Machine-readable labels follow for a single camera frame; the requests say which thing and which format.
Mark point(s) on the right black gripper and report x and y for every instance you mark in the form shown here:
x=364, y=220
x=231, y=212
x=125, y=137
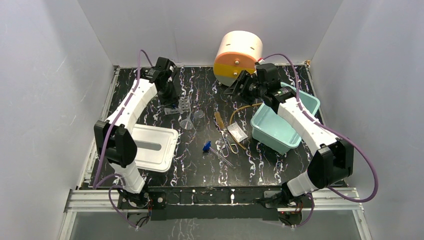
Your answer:
x=241, y=85

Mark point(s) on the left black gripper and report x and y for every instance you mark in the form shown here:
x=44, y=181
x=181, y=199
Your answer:
x=169, y=93

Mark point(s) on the test tube brush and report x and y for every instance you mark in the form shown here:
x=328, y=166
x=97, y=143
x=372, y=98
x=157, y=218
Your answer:
x=221, y=126

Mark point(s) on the small white sachet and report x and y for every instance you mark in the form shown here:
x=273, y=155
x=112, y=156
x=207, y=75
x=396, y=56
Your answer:
x=237, y=132

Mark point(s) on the metal scissors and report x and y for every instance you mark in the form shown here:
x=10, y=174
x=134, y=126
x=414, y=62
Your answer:
x=227, y=146

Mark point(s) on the blue plastic clamp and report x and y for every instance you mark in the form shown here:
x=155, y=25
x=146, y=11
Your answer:
x=207, y=147

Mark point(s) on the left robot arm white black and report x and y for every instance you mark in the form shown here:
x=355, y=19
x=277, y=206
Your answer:
x=113, y=136

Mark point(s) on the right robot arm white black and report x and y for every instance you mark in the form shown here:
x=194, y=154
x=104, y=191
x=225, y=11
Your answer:
x=333, y=157

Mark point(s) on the clear test tube rack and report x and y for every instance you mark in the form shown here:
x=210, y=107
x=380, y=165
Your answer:
x=184, y=105

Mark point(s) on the clear plastic funnel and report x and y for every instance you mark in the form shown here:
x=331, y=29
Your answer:
x=187, y=123

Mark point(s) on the round pastel drawer cabinet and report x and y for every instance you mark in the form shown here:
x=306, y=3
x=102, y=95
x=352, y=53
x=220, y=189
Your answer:
x=239, y=50

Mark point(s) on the small clear beaker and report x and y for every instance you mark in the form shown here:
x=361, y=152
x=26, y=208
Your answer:
x=199, y=120

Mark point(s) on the teal plastic bin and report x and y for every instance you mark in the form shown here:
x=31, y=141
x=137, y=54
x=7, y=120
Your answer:
x=273, y=131

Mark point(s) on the white bin lid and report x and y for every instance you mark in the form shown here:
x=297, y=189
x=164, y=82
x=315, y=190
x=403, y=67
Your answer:
x=155, y=147

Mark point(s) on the glass tube blue tip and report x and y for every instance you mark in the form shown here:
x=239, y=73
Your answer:
x=222, y=158

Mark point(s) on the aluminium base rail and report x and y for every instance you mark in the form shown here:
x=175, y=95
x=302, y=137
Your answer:
x=169, y=203

